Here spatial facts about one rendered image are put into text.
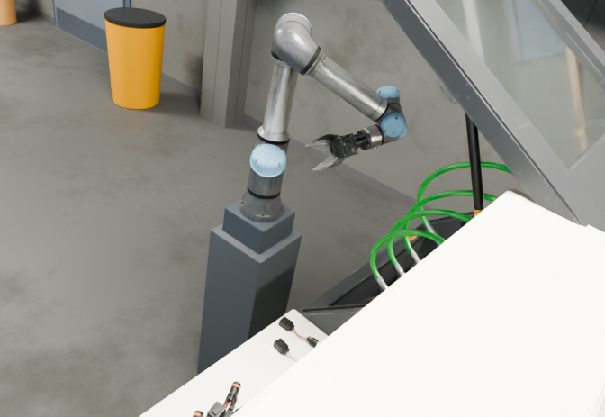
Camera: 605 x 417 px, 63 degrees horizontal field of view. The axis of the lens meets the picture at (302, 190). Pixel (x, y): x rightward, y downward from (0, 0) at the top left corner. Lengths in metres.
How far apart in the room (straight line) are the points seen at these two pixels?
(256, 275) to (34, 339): 1.19
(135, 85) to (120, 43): 0.35
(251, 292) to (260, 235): 0.23
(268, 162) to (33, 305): 1.52
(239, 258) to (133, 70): 2.85
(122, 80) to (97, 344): 2.51
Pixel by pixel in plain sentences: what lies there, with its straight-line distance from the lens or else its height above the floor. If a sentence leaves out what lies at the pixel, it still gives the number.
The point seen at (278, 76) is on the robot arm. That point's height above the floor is 1.36.
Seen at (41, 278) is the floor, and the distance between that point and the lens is 2.86.
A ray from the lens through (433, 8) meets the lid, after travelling 0.92.
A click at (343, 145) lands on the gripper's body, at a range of 1.63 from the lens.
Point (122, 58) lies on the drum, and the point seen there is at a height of 0.44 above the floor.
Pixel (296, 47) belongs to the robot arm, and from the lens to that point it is 1.48.
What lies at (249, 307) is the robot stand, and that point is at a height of 0.58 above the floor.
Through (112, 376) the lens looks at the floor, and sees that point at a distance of 2.40.
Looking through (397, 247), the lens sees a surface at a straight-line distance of 1.67.
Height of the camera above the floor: 1.91
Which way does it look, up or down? 32 degrees down
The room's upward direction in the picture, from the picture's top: 12 degrees clockwise
